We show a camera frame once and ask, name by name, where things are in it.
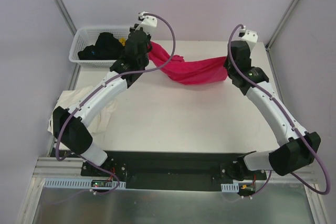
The black t shirt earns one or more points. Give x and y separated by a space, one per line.
107 47

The right aluminium frame post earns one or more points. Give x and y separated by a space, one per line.
281 24

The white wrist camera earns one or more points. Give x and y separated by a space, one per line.
148 23
249 36

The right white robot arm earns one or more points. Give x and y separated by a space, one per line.
295 142

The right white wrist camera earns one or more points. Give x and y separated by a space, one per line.
249 36

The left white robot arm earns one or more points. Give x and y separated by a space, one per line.
70 125

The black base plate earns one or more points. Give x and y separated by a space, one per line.
172 171

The white plastic laundry basket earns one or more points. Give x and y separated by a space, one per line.
87 36

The aluminium frame post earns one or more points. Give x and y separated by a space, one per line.
66 16
281 24

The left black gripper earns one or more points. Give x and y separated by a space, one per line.
143 41

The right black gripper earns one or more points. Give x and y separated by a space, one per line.
233 57

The left white cable duct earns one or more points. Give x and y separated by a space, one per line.
73 183

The pink t shirt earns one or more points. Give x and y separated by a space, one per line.
196 72

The white t shirt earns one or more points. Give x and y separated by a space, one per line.
99 123

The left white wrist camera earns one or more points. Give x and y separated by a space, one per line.
148 23

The white cable duct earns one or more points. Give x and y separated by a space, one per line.
73 183
230 188

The left aluminium frame post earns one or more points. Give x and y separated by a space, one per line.
66 16

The right white cable duct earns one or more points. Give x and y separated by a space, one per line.
230 188

